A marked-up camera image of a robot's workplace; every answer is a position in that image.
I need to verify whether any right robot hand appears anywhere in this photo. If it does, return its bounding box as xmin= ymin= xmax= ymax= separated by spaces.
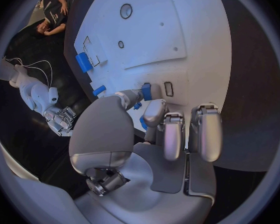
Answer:
xmin=43 ymin=106 xmax=78 ymax=137

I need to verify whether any blue block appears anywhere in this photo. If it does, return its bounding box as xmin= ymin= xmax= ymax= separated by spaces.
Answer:
xmin=140 ymin=82 xmax=153 ymax=102

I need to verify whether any white cable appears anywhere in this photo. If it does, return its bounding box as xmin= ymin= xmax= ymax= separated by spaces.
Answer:
xmin=2 ymin=56 xmax=24 ymax=68
xmin=22 ymin=60 xmax=54 ymax=89

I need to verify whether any white task board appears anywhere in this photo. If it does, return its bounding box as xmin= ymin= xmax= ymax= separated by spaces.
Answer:
xmin=63 ymin=0 xmax=232 ymax=141

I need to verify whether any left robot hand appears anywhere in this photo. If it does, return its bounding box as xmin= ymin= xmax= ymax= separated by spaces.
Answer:
xmin=68 ymin=83 xmax=224 ymax=224

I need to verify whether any blue plug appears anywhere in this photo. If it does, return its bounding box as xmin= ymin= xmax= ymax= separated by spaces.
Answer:
xmin=139 ymin=115 xmax=149 ymax=131

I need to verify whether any person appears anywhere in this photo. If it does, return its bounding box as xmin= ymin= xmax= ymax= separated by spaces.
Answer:
xmin=34 ymin=0 xmax=70 ymax=36

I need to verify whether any blue short cylinder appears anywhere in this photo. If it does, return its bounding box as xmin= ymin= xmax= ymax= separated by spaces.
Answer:
xmin=74 ymin=52 xmax=94 ymax=74

